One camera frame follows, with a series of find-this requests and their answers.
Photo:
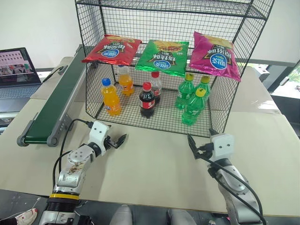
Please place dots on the green soda bottle yellow cap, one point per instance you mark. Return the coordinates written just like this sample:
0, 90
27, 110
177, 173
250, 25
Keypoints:
205, 85
193, 110
185, 91

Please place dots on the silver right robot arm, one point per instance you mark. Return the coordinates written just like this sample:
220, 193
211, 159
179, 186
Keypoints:
236, 187

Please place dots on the green potato chips bag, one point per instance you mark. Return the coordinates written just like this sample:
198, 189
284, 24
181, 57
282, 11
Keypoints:
161, 58

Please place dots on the green conveyor belt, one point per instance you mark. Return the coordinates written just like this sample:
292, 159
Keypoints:
56, 100

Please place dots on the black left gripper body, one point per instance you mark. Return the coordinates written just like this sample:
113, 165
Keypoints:
110, 143

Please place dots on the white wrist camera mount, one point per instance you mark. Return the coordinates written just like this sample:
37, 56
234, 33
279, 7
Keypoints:
223, 146
99, 133

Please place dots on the grey laptop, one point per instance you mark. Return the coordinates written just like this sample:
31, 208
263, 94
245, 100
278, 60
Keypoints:
16, 77

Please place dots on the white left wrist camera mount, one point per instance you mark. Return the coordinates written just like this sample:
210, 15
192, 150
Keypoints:
99, 133

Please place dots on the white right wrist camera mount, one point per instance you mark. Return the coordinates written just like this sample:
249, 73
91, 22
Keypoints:
223, 146

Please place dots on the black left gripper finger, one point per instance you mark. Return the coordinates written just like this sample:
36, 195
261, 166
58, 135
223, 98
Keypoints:
118, 145
122, 138

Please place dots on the magenta potato chips bag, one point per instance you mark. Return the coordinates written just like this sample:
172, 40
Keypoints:
215, 58

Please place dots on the cola bottle red cap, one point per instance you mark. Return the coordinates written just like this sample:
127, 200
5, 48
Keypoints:
147, 103
156, 86

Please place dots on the grey rounded shape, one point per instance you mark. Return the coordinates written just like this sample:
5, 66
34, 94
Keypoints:
122, 215
182, 218

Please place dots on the white and red sneaker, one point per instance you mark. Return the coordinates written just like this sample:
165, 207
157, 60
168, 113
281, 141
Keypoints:
26, 216

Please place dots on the red potato chips bag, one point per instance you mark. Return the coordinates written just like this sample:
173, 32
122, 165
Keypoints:
110, 50

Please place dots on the orange soda bottle blue cap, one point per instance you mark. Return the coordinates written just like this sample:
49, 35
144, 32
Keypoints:
112, 100
125, 85

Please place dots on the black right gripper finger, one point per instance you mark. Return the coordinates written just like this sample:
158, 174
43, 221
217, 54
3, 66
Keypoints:
213, 132
192, 145

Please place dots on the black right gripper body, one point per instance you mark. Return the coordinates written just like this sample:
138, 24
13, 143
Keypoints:
205, 150

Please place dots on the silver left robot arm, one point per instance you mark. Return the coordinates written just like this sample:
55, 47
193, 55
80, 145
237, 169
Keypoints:
70, 173

